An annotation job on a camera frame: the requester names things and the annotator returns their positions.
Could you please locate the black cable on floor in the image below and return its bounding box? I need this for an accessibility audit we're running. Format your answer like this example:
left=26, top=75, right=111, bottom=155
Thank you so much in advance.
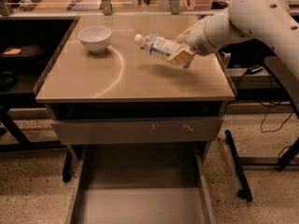
left=255, top=99, right=295, bottom=134

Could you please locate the open middle drawer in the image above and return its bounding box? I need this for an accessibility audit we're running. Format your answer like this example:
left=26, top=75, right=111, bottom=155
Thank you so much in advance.
left=65, top=143, right=217, bottom=224

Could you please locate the dark round side table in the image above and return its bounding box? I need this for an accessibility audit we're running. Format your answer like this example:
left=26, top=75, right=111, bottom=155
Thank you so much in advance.
left=263, top=56, right=299, bottom=118

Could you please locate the black phone on shelf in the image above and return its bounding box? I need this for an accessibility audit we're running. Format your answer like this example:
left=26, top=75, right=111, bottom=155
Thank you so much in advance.
left=246, top=64, right=263, bottom=75

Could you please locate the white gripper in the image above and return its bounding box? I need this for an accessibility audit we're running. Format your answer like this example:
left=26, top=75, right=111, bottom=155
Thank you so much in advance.
left=167, top=16, right=218, bottom=67

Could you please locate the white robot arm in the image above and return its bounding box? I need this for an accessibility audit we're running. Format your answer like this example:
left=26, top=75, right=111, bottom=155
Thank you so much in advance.
left=175, top=0, right=299, bottom=79

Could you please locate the blue plastic water bottle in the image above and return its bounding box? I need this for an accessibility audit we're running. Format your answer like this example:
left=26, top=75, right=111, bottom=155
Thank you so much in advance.
left=135, top=34, right=186, bottom=62

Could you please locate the beige top drawer cabinet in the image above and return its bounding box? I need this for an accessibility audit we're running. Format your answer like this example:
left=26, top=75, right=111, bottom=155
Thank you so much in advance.
left=32, top=14, right=237, bottom=184

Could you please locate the closed grey top drawer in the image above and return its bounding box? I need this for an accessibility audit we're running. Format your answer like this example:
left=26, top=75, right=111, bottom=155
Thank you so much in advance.
left=51, top=117, right=223, bottom=146

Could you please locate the white ceramic bowl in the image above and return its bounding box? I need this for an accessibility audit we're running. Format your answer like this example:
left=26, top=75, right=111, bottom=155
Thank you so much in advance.
left=78, top=26, right=112, bottom=53

